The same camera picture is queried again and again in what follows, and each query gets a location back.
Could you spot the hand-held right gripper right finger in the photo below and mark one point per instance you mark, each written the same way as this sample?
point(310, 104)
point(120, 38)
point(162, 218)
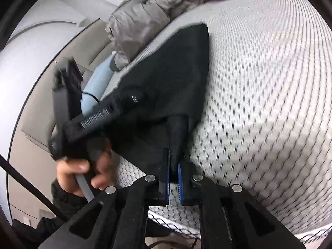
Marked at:
point(180, 184)

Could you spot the person's left hand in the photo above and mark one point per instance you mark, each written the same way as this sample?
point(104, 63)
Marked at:
point(70, 171)

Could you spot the person's left forearm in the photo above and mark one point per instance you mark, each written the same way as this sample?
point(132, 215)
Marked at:
point(62, 202)

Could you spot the black pants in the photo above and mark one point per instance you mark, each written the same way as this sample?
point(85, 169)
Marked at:
point(166, 83)

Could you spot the honeycomb patterned bed mattress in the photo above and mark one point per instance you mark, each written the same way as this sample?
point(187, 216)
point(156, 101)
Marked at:
point(259, 83)

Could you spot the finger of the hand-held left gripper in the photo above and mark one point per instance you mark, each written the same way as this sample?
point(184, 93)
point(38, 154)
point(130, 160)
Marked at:
point(128, 101)

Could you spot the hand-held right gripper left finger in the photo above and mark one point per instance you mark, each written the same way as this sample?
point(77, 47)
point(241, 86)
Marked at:
point(167, 186)

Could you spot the grey padded headboard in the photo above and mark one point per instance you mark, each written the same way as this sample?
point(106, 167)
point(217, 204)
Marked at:
point(39, 147)

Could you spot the light blue pillow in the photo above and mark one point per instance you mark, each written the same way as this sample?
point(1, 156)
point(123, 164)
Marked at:
point(96, 83)

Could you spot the grey duvet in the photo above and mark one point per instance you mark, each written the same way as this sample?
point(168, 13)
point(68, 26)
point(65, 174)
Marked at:
point(140, 18)

